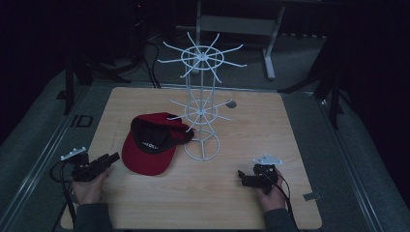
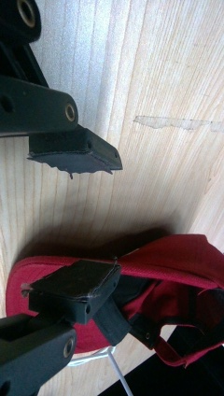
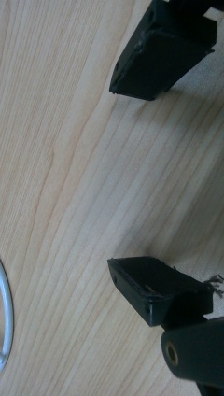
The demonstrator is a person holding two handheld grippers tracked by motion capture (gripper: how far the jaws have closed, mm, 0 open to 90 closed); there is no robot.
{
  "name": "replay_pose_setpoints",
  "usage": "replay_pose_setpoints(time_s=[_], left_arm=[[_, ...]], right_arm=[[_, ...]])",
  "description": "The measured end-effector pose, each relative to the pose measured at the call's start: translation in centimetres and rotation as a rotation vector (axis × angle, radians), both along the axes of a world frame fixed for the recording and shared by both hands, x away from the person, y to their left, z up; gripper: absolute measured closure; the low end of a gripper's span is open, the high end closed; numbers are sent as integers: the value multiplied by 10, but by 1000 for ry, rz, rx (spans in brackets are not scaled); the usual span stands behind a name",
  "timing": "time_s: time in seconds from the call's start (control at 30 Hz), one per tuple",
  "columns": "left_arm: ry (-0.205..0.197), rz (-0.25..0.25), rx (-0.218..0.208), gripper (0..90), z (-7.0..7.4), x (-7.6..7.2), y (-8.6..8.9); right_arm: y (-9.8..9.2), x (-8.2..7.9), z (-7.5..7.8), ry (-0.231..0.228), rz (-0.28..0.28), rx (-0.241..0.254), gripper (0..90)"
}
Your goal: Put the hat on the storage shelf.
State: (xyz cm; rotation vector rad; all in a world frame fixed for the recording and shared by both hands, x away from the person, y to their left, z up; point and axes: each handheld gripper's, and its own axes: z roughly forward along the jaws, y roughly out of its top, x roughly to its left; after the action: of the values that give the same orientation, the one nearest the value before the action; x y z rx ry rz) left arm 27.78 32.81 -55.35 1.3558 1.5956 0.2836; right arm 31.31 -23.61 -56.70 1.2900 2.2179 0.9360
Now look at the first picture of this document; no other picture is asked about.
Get grey tape strip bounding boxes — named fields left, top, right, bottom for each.
left=302, top=191, right=324, bottom=202

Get red and black cap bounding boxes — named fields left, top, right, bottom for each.
left=121, top=111, right=195, bottom=177

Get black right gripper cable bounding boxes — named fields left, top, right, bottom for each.
left=259, top=167, right=296, bottom=226

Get person's right hand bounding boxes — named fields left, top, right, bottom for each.
left=253, top=167, right=288, bottom=215

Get black tripod stand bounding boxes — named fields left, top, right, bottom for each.
left=278, top=42, right=351, bottom=131

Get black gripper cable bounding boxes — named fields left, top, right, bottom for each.
left=259, top=167, right=296, bottom=226
left=49, top=159, right=78, bottom=232

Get person's left hand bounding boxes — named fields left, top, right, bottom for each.
left=72, top=166, right=113, bottom=206

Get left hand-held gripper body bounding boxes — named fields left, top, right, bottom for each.
left=60, top=146, right=104, bottom=184

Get white wire hanger rack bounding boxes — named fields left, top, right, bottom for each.
left=157, top=31, right=249, bottom=162

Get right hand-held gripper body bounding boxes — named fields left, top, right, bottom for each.
left=248, top=154, right=284, bottom=190

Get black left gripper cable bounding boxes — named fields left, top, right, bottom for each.
left=49, top=159, right=78, bottom=232

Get black floor cables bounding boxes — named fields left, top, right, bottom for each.
left=129, top=18, right=162, bottom=90

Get black rectangular floor bracket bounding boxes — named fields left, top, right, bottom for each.
left=70, top=114, right=95, bottom=129

